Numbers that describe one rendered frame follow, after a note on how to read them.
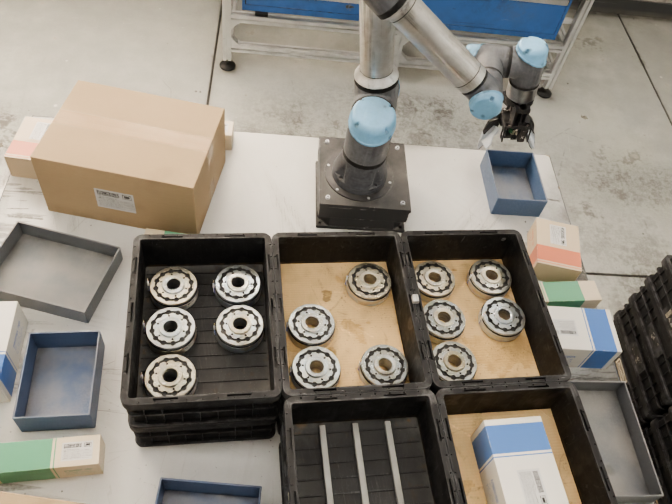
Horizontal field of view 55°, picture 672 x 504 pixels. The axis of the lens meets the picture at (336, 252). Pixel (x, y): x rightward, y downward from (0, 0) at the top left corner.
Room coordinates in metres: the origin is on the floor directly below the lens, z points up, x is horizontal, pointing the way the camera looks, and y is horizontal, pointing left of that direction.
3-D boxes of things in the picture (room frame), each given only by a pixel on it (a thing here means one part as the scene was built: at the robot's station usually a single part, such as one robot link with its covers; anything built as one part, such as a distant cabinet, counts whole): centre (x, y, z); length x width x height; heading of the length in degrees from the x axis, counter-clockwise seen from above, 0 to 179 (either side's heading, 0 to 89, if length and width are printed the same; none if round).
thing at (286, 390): (0.76, -0.05, 0.92); 0.40 x 0.30 x 0.02; 16
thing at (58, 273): (0.82, 0.67, 0.73); 0.27 x 0.20 x 0.05; 87
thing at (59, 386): (0.55, 0.53, 0.74); 0.20 x 0.15 x 0.07; 15
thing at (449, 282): (0.93, -0.24, 0.86); 0.10 x 0.10 x 0.01
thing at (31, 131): (1.19, 0.86, 0.74); 0.16 x 0.12 x 0.07; 5
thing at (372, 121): (1.27, -0.02, 0.97); 0.13 x 0.12 x 0.14; 0
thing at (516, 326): (0.86, -0.41, 0.86); 0.10 x 0.10 x 0.01
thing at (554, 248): (1.19, -0.59, 0.74); 0.16 x 0.12 x 0.07; 179
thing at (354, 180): (1.27, -0.02, 0.85); 0.15 x 0.15 x 0.10
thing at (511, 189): (1.43, -0.48, 0.74); 0.20 x 0.15 x 0.07; 11
